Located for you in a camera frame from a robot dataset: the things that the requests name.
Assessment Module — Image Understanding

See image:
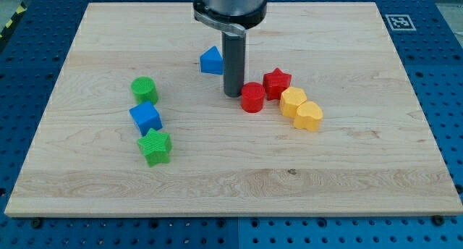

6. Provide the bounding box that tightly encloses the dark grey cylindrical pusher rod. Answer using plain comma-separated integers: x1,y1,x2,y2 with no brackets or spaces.
222,33,246,98

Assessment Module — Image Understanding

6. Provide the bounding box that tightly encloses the blue triangle block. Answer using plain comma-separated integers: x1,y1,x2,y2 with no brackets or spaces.
200,46,224,75

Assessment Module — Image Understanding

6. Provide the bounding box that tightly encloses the blue cube block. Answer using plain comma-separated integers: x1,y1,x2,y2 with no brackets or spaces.
129,101,163,136

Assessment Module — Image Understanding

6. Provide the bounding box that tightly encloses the red cylinder block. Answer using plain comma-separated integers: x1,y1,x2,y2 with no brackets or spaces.
241,82,266,113

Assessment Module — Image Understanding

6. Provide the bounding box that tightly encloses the red star block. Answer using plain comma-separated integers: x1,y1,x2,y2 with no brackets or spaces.
263,67,292,101

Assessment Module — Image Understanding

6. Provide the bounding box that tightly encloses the yellow hexagon block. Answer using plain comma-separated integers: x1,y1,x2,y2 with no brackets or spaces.
279,87,307,118

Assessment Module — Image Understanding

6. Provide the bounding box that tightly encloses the green cylinder block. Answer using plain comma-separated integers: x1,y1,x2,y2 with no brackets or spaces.
130,76,158,104

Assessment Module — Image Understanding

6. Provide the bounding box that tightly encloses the yellow heart block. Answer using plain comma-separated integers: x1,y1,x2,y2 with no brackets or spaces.
293,101,323,132

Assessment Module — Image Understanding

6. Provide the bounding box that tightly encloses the light wooden board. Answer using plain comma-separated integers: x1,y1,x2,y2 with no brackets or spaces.
5,2,462,218

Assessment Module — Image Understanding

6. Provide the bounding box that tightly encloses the green star block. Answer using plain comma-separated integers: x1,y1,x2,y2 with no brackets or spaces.
137,129,172,167

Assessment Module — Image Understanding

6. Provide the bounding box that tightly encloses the white fiducial marker tag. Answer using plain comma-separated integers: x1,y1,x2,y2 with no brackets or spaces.
386,14,416,32

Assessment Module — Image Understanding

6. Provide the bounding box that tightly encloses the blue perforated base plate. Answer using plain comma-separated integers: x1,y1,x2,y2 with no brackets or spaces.
1,0,462,248

